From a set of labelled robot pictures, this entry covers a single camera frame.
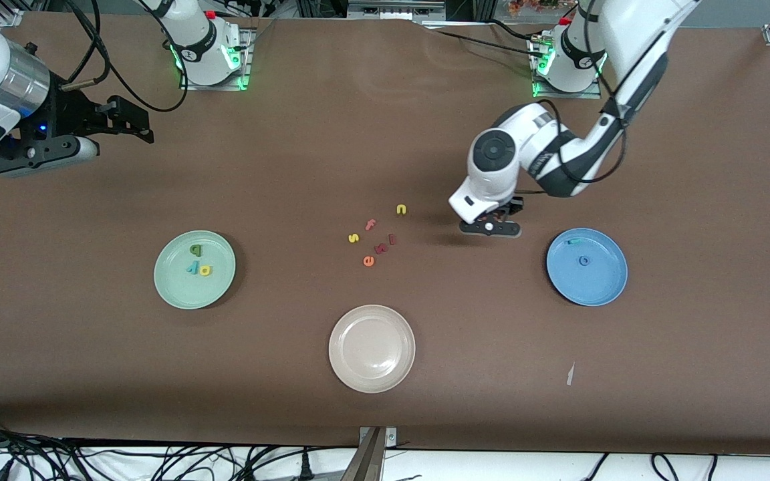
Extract silver metal frame rail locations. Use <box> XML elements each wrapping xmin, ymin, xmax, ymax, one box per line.
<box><xmin>347</xmin><ymin>0</ymin><xmax>446</xmax><ymax>21</ymax></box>

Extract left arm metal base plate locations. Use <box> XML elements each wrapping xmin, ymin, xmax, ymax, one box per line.
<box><xmin>531</xmin><ymin>33</ymin><xmax>603</xmax><ymax>100</ymax></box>

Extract blue plate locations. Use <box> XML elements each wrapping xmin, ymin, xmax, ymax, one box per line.
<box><xmin>546</xmin><ymin>228</ymin><xmax>628</xmax><ymax>307</ymax></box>

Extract beige plate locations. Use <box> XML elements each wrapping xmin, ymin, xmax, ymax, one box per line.
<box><xmin>328</xmin><ymin>305</ymin><xmax>416</xmax><ymax>393</ymax></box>

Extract black cable on table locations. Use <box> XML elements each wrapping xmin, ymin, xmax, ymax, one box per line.
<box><xmin>425</xmin><ymin>19</ymin><xmax>546</xmax><ymax>61</ymax></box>

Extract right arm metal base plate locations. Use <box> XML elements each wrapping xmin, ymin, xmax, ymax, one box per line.
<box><xmin>180</xmin><ymin>30</ymin><xmax>252</xmax><ymax>92</ymax></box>

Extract dried orange flowers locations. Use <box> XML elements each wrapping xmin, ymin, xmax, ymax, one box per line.
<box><xmin>509</xmin><ymin>0</ymin><xmax>576</xmax><ymax>17</ymax></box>

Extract silver mounting bracket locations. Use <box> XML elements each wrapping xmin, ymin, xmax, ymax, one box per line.
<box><xmin>358</xmin><ymin>426</ymin><xmax>398</xmax><ymax>447</ymax></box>

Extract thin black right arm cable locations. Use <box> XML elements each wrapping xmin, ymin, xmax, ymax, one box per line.
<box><xmin>64</xmin><ymin>0</ymin><xmax>188</xmax><ymax>113</ymax></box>

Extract brown table cover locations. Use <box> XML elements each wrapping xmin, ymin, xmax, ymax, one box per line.
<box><xmin>0</xmin><ymin>12</ymin><xmax>770</xmax><ymax>456</ymax></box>

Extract grey camera pole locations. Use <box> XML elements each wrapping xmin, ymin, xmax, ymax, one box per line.
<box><xmin>340</xmin><ymin>428</ymin><xmax>386</xmax><ymax>481</ymax></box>

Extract black cable with metal plug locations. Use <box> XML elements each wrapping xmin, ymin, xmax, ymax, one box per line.
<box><xmin>57</xmin><ymin>0</ymin><xmax>105</xmax><ymax>92</ymax></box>

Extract green plate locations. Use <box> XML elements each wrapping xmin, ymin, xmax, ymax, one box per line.
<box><xmin>154</xmin><ymin>230</ymin><xmax>237</xmax><ymax>310</ymax></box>

